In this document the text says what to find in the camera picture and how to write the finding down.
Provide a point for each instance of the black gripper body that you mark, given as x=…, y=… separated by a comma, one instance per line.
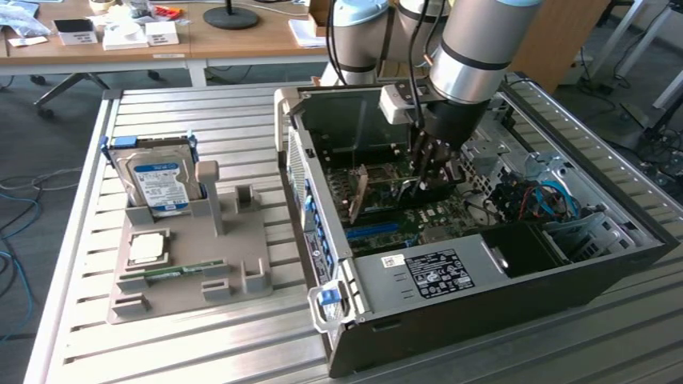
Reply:
x=454, y=120

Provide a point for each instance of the black graphics card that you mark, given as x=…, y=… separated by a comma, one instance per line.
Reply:
x=359, y=188

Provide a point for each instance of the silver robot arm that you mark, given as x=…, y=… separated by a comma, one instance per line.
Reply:
x=475, y=40

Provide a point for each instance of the perforated metal disk bay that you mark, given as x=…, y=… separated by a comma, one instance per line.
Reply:
x=497, y=160

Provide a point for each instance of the green motherboard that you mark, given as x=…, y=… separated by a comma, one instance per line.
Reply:
x=449, y=216

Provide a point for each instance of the black power connector bundle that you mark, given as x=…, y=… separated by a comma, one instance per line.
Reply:
x=507, y=200

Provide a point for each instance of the blue expansion slot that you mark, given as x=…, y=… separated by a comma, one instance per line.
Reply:
x=374, y=230

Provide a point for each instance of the blue slot retainer strip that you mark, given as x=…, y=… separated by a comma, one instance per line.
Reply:
x=307, y=200

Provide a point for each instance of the wooden cabinet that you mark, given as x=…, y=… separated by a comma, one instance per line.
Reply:
x=566, y=40

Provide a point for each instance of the grey power supply unit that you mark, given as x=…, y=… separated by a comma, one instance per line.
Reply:
x=385, y=288

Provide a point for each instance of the silver metal disk bay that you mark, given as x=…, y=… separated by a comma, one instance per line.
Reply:
x=598, y=240

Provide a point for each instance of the white paper stack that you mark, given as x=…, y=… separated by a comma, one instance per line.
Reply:
x=307, y=36

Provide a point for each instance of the brown cardboard box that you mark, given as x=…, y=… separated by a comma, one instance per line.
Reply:
x=319, y=12

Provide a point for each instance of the blue case latch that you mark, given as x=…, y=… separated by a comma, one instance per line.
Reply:
x=327, y=298

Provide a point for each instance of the black open PC case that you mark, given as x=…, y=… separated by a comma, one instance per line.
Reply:
x=481, y=328

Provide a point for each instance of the white desk leg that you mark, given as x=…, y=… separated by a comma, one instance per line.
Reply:
x=646, y=44
x=673, y=88

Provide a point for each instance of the wooden office desk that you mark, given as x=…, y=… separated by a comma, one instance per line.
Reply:
x=240, y=44
x=54, y=54

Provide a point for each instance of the black round lamp base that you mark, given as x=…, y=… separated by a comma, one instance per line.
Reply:
x=230, y=19

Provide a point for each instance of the hard disk with blue label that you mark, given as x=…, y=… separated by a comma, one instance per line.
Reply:
x=160, y=188

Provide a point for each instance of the blue disk caddy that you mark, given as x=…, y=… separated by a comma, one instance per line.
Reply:
x=124, y=142

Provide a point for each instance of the silver CPU chip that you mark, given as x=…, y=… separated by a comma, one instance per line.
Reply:
x=148, y=249

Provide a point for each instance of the small white box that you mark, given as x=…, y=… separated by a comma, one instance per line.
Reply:
x=160, y=36

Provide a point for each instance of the grey parts rack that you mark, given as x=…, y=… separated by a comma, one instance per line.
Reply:
x=176, y=298

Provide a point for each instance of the red orange plastic item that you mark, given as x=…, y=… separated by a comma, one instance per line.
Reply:
x=168, y=12

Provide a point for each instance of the flat white box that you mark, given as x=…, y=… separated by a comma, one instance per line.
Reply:
x=126, y=45

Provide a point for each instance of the white tape roll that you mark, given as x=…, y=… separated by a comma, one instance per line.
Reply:
x=126, y=32

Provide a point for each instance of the beige tape roll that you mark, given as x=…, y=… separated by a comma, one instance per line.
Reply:
x=102, y=5

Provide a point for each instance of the white box with black top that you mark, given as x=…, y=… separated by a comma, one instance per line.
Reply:
x=78, y=38

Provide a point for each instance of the white paper card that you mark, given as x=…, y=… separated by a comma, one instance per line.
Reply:
x=27, y=41

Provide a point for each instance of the clear plastic bag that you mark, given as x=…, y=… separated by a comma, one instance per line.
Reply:
x=22, y=26

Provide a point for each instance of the blue printed packet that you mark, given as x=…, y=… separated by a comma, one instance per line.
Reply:
x=19, y=8

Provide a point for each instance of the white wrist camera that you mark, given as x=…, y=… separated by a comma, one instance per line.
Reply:
x=395, y=108

